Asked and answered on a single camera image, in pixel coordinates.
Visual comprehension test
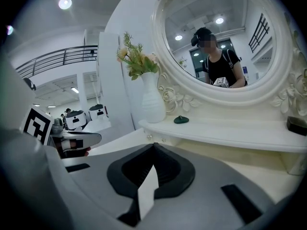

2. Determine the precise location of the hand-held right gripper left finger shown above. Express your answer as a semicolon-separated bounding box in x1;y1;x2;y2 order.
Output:
61;142;154;228

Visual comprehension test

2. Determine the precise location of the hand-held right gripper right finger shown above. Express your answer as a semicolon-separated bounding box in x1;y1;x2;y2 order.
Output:
153;142;276;226

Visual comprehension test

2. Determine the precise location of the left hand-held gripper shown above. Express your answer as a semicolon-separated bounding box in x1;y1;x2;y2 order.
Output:
20;104;103;153

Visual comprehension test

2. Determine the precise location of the white vanity dressing table with mirror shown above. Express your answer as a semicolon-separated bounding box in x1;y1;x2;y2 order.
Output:
88;0;307;205

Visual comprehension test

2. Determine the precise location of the person's left hand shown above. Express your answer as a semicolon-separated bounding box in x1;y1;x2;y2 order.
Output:
57;139;92;159

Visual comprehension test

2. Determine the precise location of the white round-bodied robot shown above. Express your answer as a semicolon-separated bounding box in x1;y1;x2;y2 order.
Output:
88;104;109;121
64;110;87;132

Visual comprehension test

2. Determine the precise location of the white cabinet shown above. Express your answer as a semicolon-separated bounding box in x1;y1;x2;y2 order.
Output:
96;32;140;132

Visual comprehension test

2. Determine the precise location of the small dark green dish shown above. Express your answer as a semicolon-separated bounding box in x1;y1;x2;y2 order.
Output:
173;115;190;125

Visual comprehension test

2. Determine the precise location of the white ribbed vase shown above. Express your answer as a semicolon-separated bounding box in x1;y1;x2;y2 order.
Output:
141;71;167;124

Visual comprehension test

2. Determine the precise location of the black balcony railing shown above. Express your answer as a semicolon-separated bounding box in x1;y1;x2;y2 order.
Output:
15;45;99;79

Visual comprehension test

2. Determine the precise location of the artificial flower bouquet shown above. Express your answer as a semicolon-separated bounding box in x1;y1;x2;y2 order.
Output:
116;31;161;81

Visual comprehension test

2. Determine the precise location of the small black box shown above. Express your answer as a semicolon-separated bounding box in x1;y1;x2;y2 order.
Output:
286;115;307;137

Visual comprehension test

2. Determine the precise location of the round ceiling light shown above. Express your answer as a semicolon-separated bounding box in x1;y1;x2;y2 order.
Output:
58;0;73;10

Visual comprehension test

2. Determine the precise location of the oval mirror with white frame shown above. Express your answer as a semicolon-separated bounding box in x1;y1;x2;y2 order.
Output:
151;0;294;106

